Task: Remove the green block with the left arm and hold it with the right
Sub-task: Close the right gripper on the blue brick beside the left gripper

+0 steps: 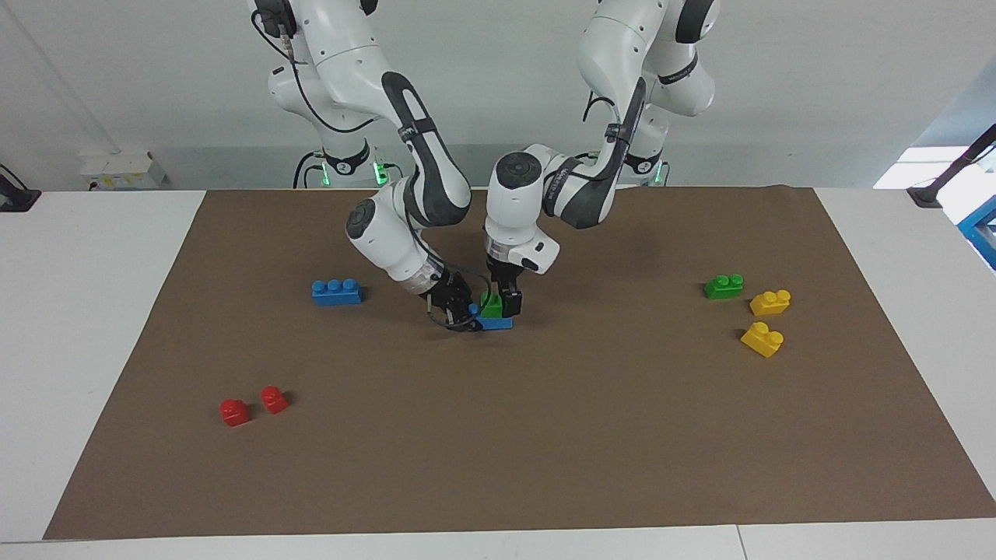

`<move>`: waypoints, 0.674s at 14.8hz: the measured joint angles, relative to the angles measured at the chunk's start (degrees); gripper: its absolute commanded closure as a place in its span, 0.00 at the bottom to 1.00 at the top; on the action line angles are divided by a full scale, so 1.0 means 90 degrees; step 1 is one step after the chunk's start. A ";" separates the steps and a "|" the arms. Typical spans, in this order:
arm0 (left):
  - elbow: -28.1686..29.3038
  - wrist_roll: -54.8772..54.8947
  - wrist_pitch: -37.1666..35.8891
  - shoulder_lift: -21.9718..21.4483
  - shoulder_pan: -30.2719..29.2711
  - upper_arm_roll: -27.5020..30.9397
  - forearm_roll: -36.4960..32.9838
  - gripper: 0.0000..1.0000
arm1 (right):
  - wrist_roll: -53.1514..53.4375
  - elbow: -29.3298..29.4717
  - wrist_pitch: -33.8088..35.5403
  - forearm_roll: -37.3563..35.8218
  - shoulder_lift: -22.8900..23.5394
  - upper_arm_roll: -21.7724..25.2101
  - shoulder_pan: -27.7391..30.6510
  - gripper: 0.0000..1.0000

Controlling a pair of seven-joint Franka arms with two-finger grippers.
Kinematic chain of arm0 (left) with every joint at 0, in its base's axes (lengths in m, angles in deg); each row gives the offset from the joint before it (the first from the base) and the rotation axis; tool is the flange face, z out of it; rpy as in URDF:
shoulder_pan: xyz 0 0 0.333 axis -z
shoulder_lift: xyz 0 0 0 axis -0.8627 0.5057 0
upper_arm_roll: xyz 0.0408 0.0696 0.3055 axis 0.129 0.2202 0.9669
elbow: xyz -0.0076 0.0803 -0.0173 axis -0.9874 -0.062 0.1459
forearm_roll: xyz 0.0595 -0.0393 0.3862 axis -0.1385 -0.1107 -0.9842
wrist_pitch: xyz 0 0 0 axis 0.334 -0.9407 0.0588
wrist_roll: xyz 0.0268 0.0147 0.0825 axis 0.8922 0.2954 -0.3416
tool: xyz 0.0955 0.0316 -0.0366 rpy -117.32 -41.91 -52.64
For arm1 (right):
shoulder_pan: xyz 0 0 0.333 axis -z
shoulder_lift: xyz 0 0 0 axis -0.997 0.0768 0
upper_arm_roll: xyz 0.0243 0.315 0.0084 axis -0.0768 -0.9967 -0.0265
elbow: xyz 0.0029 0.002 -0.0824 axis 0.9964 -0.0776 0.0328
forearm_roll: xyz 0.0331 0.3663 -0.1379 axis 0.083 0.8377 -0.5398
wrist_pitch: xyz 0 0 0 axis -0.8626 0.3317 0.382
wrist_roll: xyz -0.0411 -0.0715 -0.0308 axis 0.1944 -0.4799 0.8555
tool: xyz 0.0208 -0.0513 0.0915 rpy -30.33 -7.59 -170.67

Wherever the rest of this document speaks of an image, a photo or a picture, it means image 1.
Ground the blue three-stud block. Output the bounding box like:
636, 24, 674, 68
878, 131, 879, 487
469, 303, 515, 331
311, 278, 363, 306

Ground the yellow two-stud block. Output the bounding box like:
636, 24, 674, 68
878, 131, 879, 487
749, 289, 792, 317
740, 321, 785, 359

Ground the brown table mat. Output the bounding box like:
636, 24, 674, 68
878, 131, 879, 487
43, 185, 996, 541

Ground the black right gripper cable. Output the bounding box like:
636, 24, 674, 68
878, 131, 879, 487
426, 268, 493, 334

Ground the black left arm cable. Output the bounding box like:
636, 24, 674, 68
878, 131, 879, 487
584, 78, 648, 168

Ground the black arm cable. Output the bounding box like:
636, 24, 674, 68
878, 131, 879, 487
251, 6, 374, 135
584, 78, 648, 168

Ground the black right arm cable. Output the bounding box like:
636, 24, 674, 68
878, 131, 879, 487
251, 6, 374, 135

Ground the black camera stand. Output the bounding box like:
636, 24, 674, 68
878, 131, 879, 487
907, 123, 996, 208

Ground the blue frame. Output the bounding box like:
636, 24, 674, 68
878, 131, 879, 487
957, 194, 996, 271

